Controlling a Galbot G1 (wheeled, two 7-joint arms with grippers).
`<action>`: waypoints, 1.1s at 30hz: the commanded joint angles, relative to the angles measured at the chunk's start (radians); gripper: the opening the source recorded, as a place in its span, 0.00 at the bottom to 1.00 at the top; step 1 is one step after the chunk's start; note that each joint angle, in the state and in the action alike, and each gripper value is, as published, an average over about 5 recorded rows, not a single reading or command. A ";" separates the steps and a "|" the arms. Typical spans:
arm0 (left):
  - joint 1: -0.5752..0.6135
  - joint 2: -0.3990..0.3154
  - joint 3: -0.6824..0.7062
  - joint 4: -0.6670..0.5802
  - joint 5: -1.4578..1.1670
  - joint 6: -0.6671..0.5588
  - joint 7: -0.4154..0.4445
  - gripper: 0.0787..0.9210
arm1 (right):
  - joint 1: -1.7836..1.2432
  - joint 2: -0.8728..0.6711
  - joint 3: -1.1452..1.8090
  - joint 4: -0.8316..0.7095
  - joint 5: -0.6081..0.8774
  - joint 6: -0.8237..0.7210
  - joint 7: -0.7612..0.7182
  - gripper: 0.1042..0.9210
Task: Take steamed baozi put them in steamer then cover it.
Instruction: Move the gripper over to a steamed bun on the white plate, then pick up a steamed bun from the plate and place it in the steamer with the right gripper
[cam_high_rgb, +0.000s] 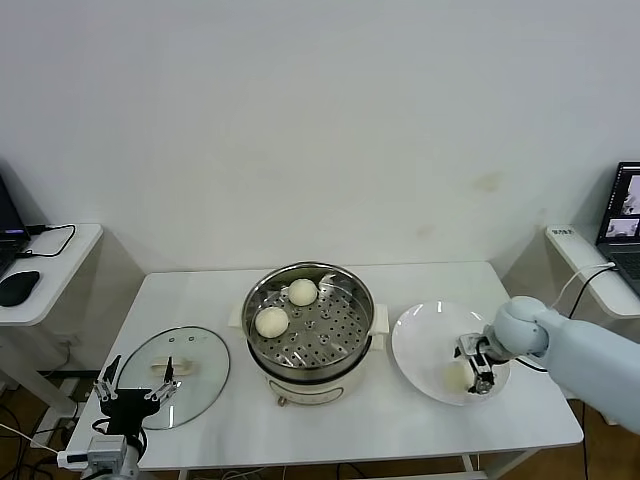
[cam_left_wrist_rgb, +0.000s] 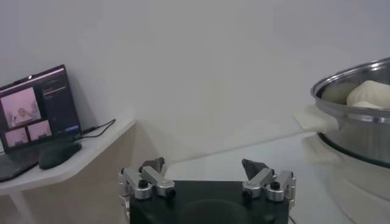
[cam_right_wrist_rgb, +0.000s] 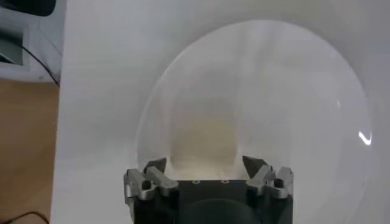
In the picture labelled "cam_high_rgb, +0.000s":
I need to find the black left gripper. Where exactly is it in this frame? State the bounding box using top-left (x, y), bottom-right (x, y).
top-left (93, 354), bottom-right (182, 436)

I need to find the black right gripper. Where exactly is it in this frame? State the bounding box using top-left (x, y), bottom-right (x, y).
top-left (467, 335), bottom-right (509, 397)

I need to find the white steamed baozi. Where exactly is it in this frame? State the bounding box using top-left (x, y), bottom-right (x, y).
top-left (288, 278), bottom-right (318, 307)
top-left (255, 307), bottom-right (290, 339)
top-left (439, 363), bottom-right (474, 392)

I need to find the glass lid with cream handle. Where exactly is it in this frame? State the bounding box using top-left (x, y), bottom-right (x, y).
top-left (116, 325), bottom-right (232, 431)

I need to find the perforated steel steamer basket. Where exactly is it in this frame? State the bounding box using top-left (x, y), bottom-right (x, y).
top-left (228, 259), bottom-right (391, 372)

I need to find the white round plate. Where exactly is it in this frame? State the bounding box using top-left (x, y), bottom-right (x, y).
top-left (391, 300), bottom-right (512, 407)

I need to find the white side desk with mouse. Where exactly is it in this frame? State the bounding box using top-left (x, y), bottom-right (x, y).
top-left (0, 223), bottom-right (105, 431)

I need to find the black computer mouse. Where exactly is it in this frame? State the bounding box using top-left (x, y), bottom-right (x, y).
top-left (0, 269), bottom-right (41, 307)

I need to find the white side desk with label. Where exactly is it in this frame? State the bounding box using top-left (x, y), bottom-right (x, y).
top-left (544, 223), bottom-right (640, 426)

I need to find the black laptop with dark screen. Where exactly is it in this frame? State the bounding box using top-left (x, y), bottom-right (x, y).
top-left (0, 172), bottom-right (31, 279)

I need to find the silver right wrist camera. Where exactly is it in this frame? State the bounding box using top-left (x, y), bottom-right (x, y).
top-left (453, 332), bottom-right (484, 359)

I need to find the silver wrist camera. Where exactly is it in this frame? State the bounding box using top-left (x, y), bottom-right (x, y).
top-left (453, 332), bottom-right (484, 359)
top-left (56, 434), bottom-right (129, 471)

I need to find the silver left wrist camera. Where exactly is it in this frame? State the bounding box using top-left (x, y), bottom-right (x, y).
top-left (56, 434), bottom-right (129, 471)

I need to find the black cable with adapter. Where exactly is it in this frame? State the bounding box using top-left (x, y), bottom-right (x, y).
top-left (567, 267), bottom-right (617, 321)

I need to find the white floor cable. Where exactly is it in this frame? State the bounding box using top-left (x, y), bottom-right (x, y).
top-left (0, 422), bottom-right (60, 456)

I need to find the white laptop cable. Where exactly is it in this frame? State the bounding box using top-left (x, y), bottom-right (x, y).
top-left (552, 262), bottom-right (617, 311)

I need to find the black looped laptop cable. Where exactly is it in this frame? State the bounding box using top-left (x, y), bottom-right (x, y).
top-left (17, 223), bottom-right (77, 259)

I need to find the grey laptop showing camera windows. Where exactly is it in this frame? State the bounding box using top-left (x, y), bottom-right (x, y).
top-left (596, 160), bottom-right (640, 296)

